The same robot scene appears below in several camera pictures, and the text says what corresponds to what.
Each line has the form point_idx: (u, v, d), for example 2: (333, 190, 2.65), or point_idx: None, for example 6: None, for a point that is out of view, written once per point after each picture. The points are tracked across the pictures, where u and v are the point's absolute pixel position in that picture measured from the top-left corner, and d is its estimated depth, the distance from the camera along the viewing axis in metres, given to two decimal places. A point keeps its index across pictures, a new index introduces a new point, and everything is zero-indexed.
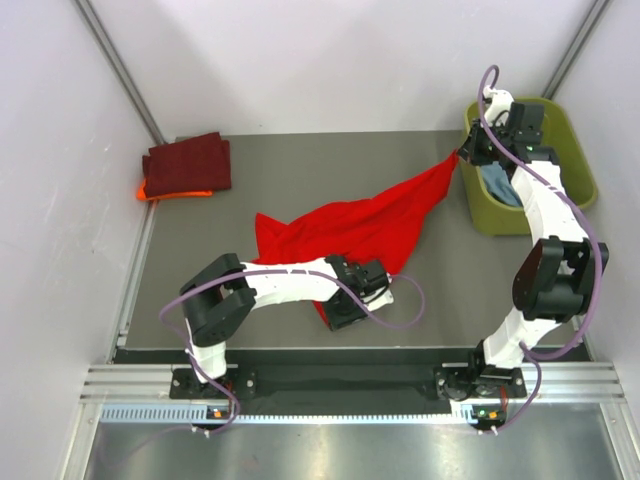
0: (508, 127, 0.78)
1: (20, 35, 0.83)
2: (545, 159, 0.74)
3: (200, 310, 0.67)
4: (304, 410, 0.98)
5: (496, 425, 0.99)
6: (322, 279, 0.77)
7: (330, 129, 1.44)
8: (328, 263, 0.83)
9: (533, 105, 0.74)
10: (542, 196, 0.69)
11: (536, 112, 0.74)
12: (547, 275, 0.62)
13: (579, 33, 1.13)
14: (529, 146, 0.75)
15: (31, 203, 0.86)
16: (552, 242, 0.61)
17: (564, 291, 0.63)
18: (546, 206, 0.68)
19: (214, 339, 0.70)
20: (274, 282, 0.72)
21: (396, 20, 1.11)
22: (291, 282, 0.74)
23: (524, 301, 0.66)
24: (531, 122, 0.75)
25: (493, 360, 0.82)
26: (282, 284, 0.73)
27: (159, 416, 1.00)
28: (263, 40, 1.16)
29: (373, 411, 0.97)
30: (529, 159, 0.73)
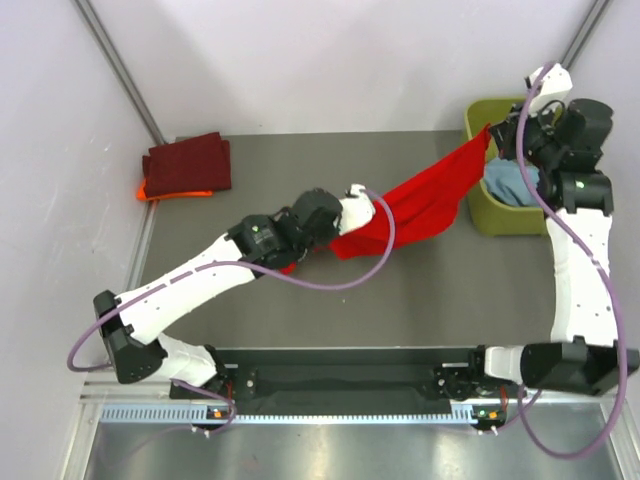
0: (560, 135, 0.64)
1: (21, 34, 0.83)
2: (594, 197, 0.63)
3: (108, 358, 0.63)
4: (304, 409, 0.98)
5: (496, 425, 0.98)
6: (217, 269, 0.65)
7: (330, 129, 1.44)
8: (229, 241, 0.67)
9: (597, 122, 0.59)
10: (578, 270, 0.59)
11: (597, 133, 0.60)
12: (562, 375, 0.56)
13: (579, 34, 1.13)
14: (579, 181, 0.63)
15: (31, 203, 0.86)
16: (574, 352, 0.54)
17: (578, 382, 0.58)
18: (581, 284, 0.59)
19: (144, 372, 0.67)
20: (157, 302, 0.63)
21: (395, 20, 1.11)
22: (177, 292, 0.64)
23: (527, 374, 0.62)
24: (588, 143, 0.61)
25: (492, 373, 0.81)
26: (169, 299, 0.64)
27: (159, 417, 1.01)
28: (263, 40, 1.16)
29: (373, 411, 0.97)
30: (575, 207, 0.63)
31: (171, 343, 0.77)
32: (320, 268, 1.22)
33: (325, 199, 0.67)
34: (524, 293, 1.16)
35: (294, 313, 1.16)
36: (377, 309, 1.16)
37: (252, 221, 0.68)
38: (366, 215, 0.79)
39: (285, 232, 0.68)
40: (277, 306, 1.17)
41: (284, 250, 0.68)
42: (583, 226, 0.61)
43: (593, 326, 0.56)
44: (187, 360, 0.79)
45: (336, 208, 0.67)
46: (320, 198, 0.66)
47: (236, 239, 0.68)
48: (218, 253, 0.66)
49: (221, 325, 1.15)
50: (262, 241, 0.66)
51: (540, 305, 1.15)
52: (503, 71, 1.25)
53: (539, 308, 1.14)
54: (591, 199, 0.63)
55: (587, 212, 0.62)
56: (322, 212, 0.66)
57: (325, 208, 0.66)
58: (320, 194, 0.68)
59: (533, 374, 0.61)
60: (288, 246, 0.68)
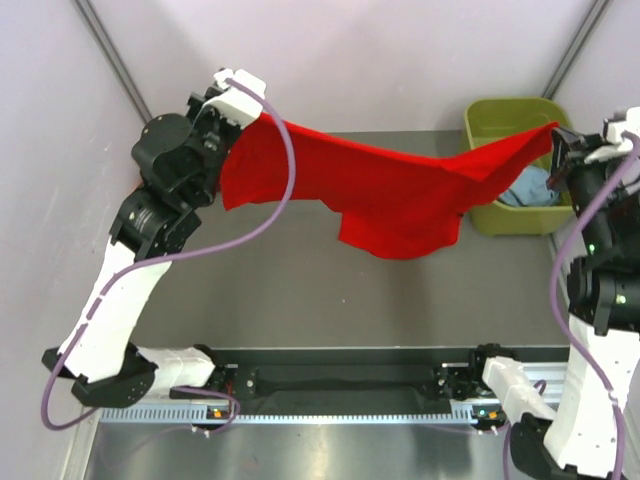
0: (621, 220, 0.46)
1: (22, 35, 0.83)
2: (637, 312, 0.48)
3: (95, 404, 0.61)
4: (304, 410, 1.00)
5: (496, 425, 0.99)
6: (126, 280, 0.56)
7: (330, 129, 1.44)
8: (116, 244, 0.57)
9: None
10: (591, 397, 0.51)
11: None
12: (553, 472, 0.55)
13: (578, 34, 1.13)
14: (621, 291, 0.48)
15: (32, 203, 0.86)
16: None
17: None
18: (591, 412, 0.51)
19: (141, 386, 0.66)
20: (91, 342, 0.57)
21: (395, 20, 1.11)
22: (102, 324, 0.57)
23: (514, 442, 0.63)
24: None
25: (489, 380, 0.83)
26: (98, 334, 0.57)
27: (159, 416, 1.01)
28: (263, 39, 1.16)
29: (374, 411, 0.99)
30: (605, 328, 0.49)
31: (156, 353, 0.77)
32: (317, 268, 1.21)
33: (165, 140, 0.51)
34: (522, 294, 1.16)
35: (292, 312, 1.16)
36: (379, 309, 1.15)
37: (123, 210, 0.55)
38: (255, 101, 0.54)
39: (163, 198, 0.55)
40: (274, 306, 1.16)
41: (172, 218, 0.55)
42: (607, 353, 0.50)
43: (587, 458, 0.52)
44: (181, 364, 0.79)
45: (184, 142, 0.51)
46: (155, 144, 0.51)
47: (122, 238, 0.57)
48: (115, 264, 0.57)
49: (221, 326, 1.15)
50: (146, 223, 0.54)
51: (539, 305, 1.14)
52: (503, 72, 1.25)
53: (537, 308, 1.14)
54: (630, 314, 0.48)
55: (617, 333, 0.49)
56: (175, 154, 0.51)
57: (167, 154, 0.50)
58: (148, 138, 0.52)
59: (517, 449, 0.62)
60: (179, 211, 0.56)
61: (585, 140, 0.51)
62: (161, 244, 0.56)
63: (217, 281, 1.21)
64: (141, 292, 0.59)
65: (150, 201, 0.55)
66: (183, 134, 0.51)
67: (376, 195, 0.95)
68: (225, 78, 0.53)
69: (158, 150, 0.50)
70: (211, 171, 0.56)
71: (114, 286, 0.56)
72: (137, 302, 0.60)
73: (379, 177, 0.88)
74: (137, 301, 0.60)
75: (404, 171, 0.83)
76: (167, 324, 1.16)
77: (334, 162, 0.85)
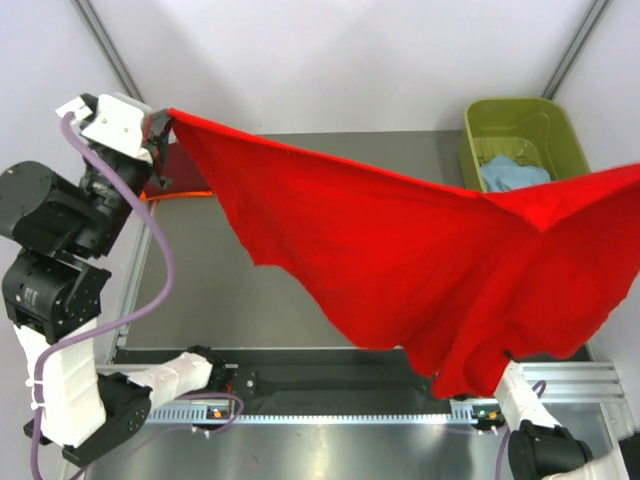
0: None
1: (21, 35, 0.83)
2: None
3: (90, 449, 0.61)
4: (304, 410, 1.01)
5: (496, 424, 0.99)
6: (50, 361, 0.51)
7: (330, 129, 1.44)
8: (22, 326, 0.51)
9: None
10: None
11: None
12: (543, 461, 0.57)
13: (579, 33, 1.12)
14: None
15: None
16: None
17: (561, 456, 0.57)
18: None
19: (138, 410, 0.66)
20: (53, 419, 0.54)
21: (395, 19, 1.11)
22: (54, 403, 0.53)
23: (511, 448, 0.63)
24: None
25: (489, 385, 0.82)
26: (54, 413, 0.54)
27: (159, 417, 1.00)
28: (264, 38, 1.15)
29: (373, 411, 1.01)
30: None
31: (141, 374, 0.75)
32: None
33: (23, 200, 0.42)
34: None
35: (294, 313, 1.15)
36: None
37: (9, 291, 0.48)
38: (127, 133, 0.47)
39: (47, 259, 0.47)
40: (276, 307, 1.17)
41: (67, 286, 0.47)
42: None
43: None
44: (177, 375, 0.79)
45: (46, 197, 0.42)
46: (11, 206, 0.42)
47: (26, 321, 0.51)
48: (34, 343, 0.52)
49: (221, 326, 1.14)
50: (35, 292, 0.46)
51: None
52: (503, 72, 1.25)
53: None
54: None
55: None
56: (40, 215, 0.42)
57: (30, 216, 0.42)
58: (2, 200, 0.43)
59: (515, 457, 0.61)
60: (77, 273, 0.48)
61: None
62: (64, 316, 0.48)
63: (215, 282, 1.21)
64: (83, 355, 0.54)
65: (35, 272, 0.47)
66: (43, 188, 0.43)
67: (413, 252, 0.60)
68: (79, 107, 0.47)
69: (15, 215, 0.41)
70: (96, 223, 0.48)
71: (46, 369, 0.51)
72: (83, 365, 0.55)
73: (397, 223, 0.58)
74: (81, 365, 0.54)
75: (442, 213, 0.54)
76: (159, 332, 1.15)
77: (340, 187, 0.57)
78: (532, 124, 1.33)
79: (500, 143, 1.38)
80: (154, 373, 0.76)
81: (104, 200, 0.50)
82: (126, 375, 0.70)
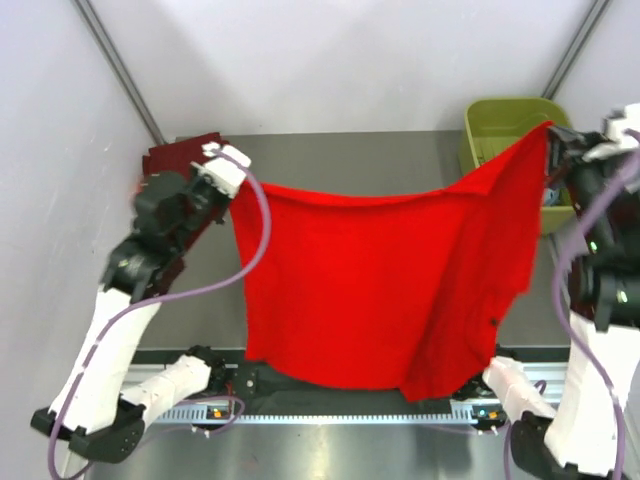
0: (623, 218, 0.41)
1: (22, 36, 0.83)
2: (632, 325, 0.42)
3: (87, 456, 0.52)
4: (304, 410, 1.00)
5: (496, 425, 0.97)
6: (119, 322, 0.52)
7: (330, 129, 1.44)
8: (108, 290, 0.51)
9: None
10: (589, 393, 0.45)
11: None
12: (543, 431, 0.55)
13: (578, 34, 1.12)
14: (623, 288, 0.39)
15: (32, 203, 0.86)
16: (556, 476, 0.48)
17: None
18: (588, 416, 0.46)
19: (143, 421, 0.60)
20: (88, 392, 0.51)
21: (396, 20, 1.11)
22: (102, 372, 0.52)
23: (515, 447, 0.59)
24: None
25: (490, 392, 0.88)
26: (97, 381, 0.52)
27: (159, 417, 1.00)
28: (264, 39, 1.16)
29: (373, 411, 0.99)
30: (606, 324, 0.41)
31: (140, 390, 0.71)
32: None
33: (161, 189, 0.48)
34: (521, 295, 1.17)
35: None
36: None
37: (112, 260, 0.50)
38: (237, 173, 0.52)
39: (152, 242, 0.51)
40: None
41: (163, 262, 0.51)
42: (610, 352, 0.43)
43: (589, 455, 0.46)
44: (173, 385, 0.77)
45: (178, 189, 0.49)
46: (151, 191, 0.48)
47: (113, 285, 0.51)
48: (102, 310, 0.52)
49: (221, 326, 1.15)
50: (140, 266, 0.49)
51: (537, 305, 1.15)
52: (504, 72, 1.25)
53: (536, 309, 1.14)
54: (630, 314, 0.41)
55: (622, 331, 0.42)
56: (171, 200, 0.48)
57: (166, 199, 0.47)
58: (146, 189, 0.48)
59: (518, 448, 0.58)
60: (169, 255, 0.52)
61: (582, 138, 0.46)
62: (154, 282, 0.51)
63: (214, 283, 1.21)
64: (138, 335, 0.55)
65: (138, 248, 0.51)
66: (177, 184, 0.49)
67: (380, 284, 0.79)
68: (211, 147, 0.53)
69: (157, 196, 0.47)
70: (196, 222, 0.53)
71: (112, 331, 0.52)
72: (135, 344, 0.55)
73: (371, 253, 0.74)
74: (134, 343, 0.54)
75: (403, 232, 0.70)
76: (159, 332, 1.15)
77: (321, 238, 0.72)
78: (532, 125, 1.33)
79: (500, 143, 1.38)
80: (149, 382, 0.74)
81: (200, 206, 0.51)
82: (121, 395, 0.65)
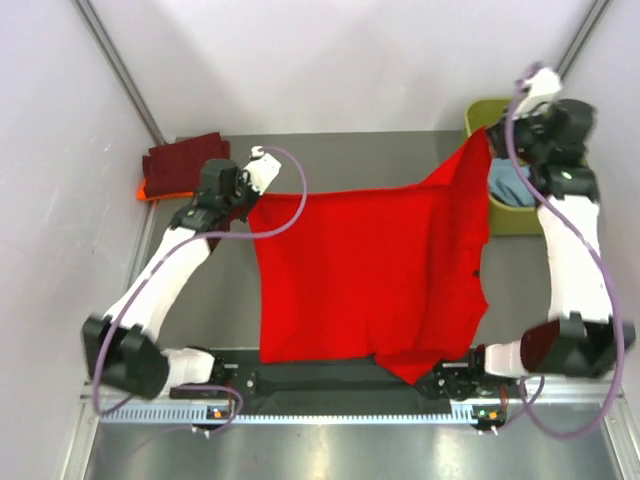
0: (552, 127, 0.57)
1: (22, 36, 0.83)
2: (583, 189, 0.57)
3: (115, 374, 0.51)
4: (304, 410, 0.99)
5: (496, 425, 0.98)
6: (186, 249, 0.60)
7: (330, 129, 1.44)
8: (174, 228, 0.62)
9: (581, 118, 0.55)
10: (571, 255, 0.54)
11: (586, 123, 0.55)
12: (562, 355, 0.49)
13: (579, 34, 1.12)
14: (566, 172, 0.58)
15: (32, 203, 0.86)
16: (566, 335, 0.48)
17: (577, 360, 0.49)
18: (581, 273, 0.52)
19: (161, 372, 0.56)
20: (146, 298, 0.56)
21: (396, 20, 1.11)
22: (164, 286, 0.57)
23: (540, 358, 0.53)
24: (574, 137, 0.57)
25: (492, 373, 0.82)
26: (157, 286, 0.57)
27: (159, 417, 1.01)
28: (264, 39, 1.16)
29: (373, 411, 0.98)
30: (562, 194, 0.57)
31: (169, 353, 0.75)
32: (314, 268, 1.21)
33: (219, 165, 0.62)
34: (521, 295, 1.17)
35: None
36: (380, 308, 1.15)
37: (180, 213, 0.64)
38: (273, 169, 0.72)
39: (210, 204, 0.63)
40: None
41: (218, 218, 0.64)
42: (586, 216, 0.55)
43: (593, 305, 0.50)
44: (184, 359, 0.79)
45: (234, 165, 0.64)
46: (214, 165, 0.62)
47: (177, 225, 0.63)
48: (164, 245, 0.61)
49: (221, 326, 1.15)
50: (202, 219, 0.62)
51: (537, 305, 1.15)
52: (504, 73, 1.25)
53: (536, 308, 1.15)
54: (576, 187, 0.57)
55: (575, 199, 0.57)
56: (228, 172, 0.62)
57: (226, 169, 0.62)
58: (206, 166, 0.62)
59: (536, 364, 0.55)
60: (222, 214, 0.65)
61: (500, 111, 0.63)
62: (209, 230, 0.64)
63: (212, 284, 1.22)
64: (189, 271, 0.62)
65: (196, 208, 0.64)
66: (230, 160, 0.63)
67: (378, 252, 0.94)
68: (256, 150, 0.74)
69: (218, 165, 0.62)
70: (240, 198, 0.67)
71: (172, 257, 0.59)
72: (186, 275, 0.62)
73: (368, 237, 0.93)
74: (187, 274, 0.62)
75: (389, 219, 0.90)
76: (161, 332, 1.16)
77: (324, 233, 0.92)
78: None
79: None
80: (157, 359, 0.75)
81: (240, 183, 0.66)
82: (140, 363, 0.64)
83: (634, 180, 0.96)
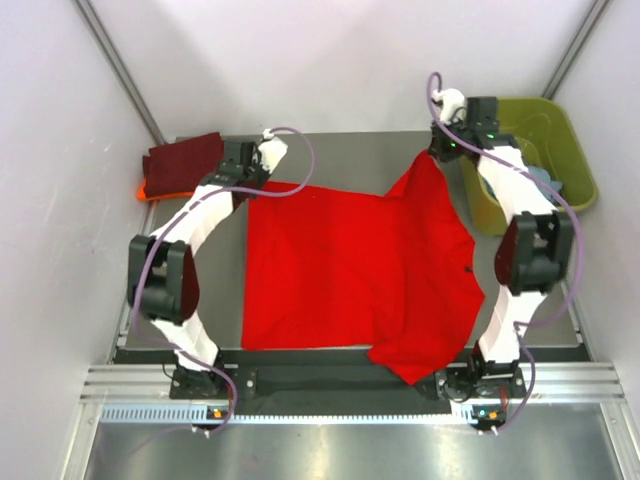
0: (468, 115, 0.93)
1: (21, 36, 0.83)
2: (506, 143, 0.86)
3: (154, 291, 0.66)
4: (304, 410, 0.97)
5: (496, 425, 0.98)
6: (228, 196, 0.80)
7: (330, 129, 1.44)
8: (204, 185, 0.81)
9: (485, 100, 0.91)
10: (512, 185, 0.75)
11: (487, 105, 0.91)
12: (525, 245, 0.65)
13: (579, 33, 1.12)
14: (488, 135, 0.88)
15: (31, 203, 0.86)
16: (523, 228, 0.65)
17: (543, 261, 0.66)
18: (525, 197, 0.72)
19: (189, 307, 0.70)
20: (184, 227, 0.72)
21: (396, 20, 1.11)
22: (197, 219, 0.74)
23: (508, 270, 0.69)
24: (486, 113, 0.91)
25: (491, 355, 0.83)
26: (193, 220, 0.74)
27: (159, 417, 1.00)
28: (264, 39, 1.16)
29: (373, 411, 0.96)
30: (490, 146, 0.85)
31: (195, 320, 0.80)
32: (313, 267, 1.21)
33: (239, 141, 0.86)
34: None
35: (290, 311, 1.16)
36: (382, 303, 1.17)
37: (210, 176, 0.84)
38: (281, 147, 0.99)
39: (231, 171, 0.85)
40: None
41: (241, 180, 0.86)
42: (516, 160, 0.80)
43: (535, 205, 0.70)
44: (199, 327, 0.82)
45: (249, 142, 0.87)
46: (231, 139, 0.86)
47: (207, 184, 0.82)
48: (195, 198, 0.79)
49: (219, 326, 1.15)
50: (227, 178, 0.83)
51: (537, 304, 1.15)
52: (504, 72, 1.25)
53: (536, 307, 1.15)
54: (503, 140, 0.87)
55: (505, 150, 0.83)
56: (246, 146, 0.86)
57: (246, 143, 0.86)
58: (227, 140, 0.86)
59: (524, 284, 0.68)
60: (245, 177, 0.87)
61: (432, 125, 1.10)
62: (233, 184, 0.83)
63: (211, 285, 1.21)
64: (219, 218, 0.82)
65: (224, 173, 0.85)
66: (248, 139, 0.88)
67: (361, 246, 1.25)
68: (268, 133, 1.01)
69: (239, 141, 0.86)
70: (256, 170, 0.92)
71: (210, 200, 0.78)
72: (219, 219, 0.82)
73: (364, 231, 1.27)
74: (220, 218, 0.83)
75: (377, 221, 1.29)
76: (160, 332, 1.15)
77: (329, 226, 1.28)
78: (532, 124, 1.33)
79: None
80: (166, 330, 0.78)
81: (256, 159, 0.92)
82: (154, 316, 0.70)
83: (633, 179, 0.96)
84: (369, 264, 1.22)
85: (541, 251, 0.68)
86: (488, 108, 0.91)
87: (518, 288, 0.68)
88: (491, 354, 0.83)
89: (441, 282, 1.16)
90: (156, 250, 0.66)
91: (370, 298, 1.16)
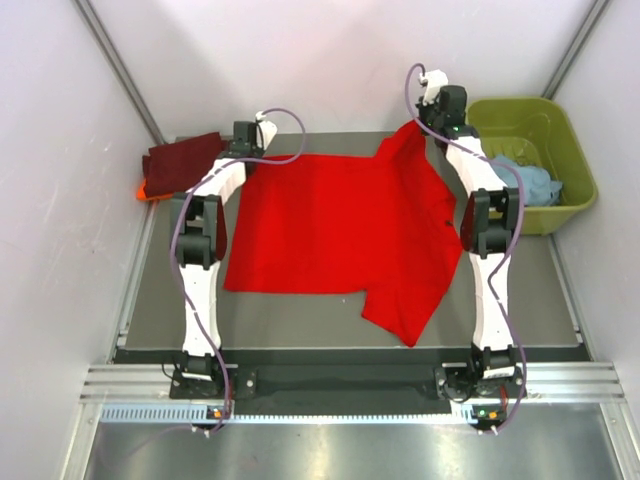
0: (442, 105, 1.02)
1: (20, 34, 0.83)
2: (468, 135, 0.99)
3: (193, 237, 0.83)
4: (304, 410, 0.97)
5: (496, 424, 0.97)
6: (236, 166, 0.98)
7: (330, 129, 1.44)
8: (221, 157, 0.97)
9: (455, 93, 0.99)
10: (472, 166, 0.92)
11: (458, 98, 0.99)
12: (482, 217, 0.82)
13: (579, 33, 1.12)
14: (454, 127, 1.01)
15: (31, 202, 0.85)
16: (480, 204, 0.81)
17: (497, 229, 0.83)
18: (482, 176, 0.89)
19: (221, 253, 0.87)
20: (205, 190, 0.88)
21: (396, 20, 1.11)
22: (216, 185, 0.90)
23: (470, 237, 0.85)
24: (456, 107, 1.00)
25: (486, 336, 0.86)
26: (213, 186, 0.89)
27: (159, 416, 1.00)
28: (264, 39, 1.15)
29: (373, 411, 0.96)
30: (455, 135, 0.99)
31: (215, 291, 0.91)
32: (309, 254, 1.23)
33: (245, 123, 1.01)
34: (522, 294, 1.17)
35: (289, 306, 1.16)
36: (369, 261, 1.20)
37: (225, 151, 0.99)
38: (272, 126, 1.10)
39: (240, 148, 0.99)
40: (271, 310, 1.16)
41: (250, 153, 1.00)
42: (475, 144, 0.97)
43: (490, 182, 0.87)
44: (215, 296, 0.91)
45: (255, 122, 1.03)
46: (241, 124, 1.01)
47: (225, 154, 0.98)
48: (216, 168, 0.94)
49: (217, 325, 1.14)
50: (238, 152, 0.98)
51: (537, 305, 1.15)
52: (504, 72, 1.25)
53: (536, 308, 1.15)
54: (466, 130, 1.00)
55: (467, 138, 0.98)
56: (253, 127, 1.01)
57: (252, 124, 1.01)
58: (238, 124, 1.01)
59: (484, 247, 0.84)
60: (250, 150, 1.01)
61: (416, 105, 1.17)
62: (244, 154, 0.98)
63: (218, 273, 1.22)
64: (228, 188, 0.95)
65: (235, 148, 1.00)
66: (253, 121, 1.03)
67: (342, 202, 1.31)
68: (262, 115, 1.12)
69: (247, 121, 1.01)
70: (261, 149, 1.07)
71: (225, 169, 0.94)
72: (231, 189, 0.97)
73: (348, 190, 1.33)
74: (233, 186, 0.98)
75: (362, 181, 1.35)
76: (160, 331, 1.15)
77: (317, 187, 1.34)
78: (532, 124, 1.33)
79: (500, 142, 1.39)
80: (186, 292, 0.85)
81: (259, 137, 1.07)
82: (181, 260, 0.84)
83: (632, 179, 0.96)
84: (353, 219, 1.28)
85: (496, 222, 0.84)
86: (457, 102, 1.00)
87: (481, 251, 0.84)
88: (484, 339, 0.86)
89: (421, 234, 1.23)
90: (189, 203, 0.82)
91: (353, 251, 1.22)
